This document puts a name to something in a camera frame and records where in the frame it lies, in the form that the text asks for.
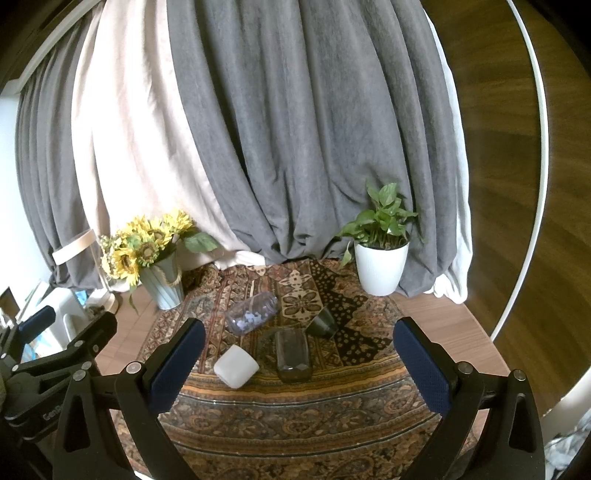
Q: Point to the beige curtain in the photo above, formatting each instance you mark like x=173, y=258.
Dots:
x=134, y=138

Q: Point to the crumpled grey white cloth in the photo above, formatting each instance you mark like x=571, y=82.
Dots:
x=569, y=454

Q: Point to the small dark cup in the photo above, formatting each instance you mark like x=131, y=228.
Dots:
x=322, y=323

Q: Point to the white plant pot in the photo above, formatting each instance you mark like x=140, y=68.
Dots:
x=381, y=270

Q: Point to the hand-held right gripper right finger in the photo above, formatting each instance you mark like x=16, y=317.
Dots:
x=422, y=369

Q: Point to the clear plastic jar lying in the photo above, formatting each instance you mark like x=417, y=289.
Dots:
x=249, y=314

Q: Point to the patterned brown rug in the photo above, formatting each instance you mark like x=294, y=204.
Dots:
x=300, y=420

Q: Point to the grey-green ribbed flower bucket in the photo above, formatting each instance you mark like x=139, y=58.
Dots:
x=164, y=288

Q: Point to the white cup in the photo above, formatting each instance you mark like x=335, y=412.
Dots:
x=236, y=367

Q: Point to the green leafy plant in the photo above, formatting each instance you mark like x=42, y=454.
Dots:
x=381, y=221

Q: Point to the wide grey curtain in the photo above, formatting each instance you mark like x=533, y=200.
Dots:
x=304, y=129

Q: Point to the white round frame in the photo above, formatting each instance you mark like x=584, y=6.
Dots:
x=541, y=138

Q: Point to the white plastic appliance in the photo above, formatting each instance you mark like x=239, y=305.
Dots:
x=62, y=307

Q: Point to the tall dark glass cup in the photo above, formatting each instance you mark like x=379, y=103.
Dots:
x=292, y=357

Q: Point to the white curtain rail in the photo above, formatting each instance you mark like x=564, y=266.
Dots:
x=46, y=50

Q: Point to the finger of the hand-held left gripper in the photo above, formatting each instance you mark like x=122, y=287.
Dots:
x=87, y=336
x=37, y=319

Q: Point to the white curtain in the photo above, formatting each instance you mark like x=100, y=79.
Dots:
x=455, y=194

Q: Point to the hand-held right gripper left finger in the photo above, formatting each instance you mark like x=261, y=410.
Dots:
x=178, y=364

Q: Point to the narrow grey curtain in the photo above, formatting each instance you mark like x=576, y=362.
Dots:
x=46, y=184

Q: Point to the sunflower bouquet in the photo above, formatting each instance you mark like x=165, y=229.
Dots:
x=143, y=240

